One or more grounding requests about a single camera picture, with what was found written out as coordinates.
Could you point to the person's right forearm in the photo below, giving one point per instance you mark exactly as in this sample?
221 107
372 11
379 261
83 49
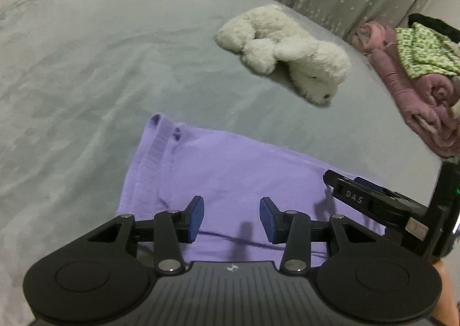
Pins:
447 297

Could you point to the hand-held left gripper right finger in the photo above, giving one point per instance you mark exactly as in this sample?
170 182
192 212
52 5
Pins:
267 220

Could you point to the purple pants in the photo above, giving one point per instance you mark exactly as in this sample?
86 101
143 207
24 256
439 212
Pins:
233 167

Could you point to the mauve folded quilt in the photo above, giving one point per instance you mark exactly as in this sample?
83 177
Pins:
417 103

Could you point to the grey bed cover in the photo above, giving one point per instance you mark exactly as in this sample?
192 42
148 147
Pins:
90 78

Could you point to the black garment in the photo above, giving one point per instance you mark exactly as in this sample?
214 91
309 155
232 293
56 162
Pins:
442 25

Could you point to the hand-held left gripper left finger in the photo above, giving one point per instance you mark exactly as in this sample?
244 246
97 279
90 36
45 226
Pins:
196 220

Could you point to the green patterned cloth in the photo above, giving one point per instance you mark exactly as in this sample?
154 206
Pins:
424 49

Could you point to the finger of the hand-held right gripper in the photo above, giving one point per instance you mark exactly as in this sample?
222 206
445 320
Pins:
368 184
348 194

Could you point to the white plush dog toy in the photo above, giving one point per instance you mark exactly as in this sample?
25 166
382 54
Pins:
287 45

